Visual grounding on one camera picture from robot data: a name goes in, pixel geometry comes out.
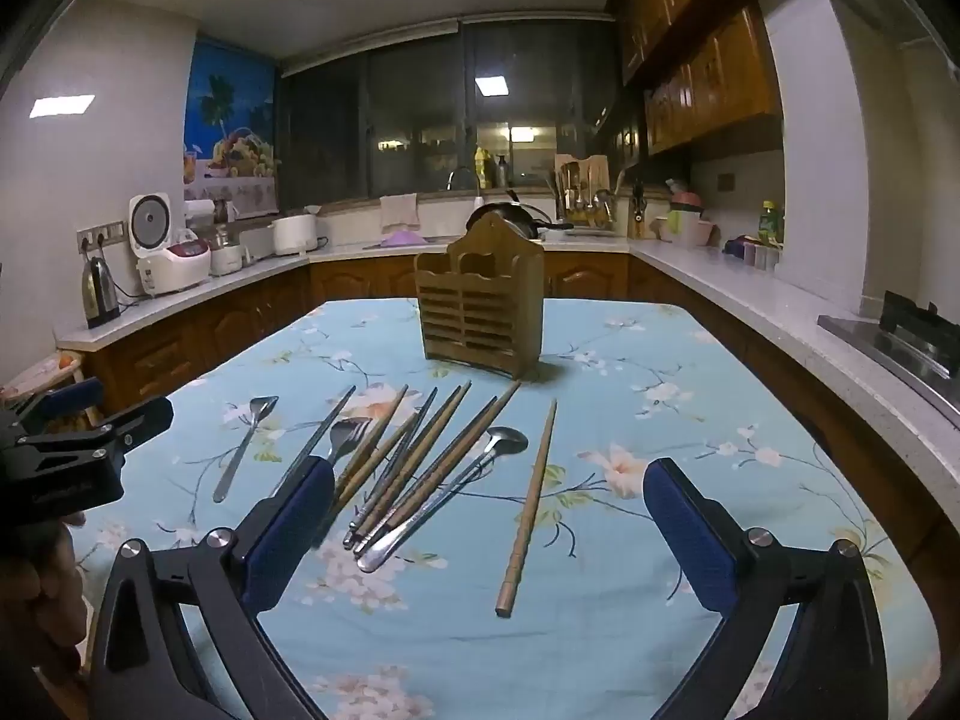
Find ceiling light panel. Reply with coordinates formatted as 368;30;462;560
28;94;97;119

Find wooden chopstick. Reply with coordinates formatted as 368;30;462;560
330;384;410;503
495;399;559;620
367;381;522;541
349;386;463;537
326;412;421;526
354;381;473;548

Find wall power outlet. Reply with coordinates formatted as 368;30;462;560
75;219;127;252

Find wooden stool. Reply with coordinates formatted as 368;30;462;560
0;352;102;428

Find steel gas stove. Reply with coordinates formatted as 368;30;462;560
817;291;960;428

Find wooden upper cabinets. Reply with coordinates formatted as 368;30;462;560
606;0;785;158

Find black wok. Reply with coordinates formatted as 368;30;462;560
465;201;575;241

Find wooden cabinets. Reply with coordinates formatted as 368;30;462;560
56;251;960;586
606;0;785;158

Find hanging beige towel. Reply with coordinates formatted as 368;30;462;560
379;193;421;235

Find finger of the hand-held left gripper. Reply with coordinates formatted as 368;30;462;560
19;396;175;462
34;377;106;421

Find person's left hand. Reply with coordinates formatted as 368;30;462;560
0;511;91;691

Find tropical fruit wall poster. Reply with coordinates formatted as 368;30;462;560
184;41;280;211

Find large metal spoon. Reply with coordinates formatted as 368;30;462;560
356;426;530;575

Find metal fork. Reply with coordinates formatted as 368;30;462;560
319;416;374;470

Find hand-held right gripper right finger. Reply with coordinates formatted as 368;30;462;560
643;457;890;720

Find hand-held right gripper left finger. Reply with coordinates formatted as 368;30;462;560
86;456;336;720

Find wooden lower cabinets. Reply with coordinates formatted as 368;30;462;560
56;251;960;586

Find pink and green containers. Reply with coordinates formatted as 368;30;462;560
651;180;713;247

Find dark kitchen window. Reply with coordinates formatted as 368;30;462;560
279;19;627;211

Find white juicer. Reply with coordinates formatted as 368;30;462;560
208;199;245;277

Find wooden slatted utensil holder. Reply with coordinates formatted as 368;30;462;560
414;211;545;380

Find small metal spoon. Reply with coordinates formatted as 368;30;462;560
212;395;280;505

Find stainless steel kettle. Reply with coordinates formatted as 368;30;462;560
81;255;122;329

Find white rice cooker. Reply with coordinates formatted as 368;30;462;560
127;193;212;297

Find blue floral tablecloth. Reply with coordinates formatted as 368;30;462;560
64;298;942;720

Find white kitchen countertop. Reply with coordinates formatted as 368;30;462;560
52;229;960;481

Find dish rack with kitchen tools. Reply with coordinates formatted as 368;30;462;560
553;154;617;230

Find white round pot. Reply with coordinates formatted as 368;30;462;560
271;214;320;256

